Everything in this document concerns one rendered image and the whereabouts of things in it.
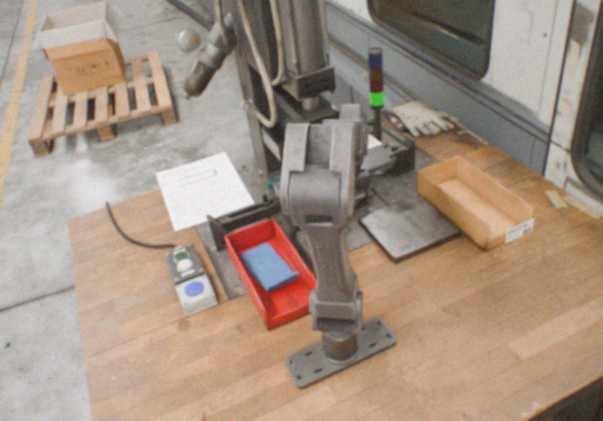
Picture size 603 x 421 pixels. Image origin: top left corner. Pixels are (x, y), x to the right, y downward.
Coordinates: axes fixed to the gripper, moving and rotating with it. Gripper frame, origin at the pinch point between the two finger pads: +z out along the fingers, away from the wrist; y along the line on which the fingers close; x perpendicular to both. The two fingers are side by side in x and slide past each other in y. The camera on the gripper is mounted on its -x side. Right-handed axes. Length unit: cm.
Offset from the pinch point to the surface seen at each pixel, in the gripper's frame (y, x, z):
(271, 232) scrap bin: 1.5, 13.5, 10.1
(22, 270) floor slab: 86, 106, 165
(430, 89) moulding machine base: 40, -64, 38
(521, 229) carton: -22.9, -33.5, -3.8
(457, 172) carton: -1.7, -35.6, 8.1
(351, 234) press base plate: -6.7, -2.9, 8.1
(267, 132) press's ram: 17.9, 8.7, -5.6
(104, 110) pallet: 209, 43, 218
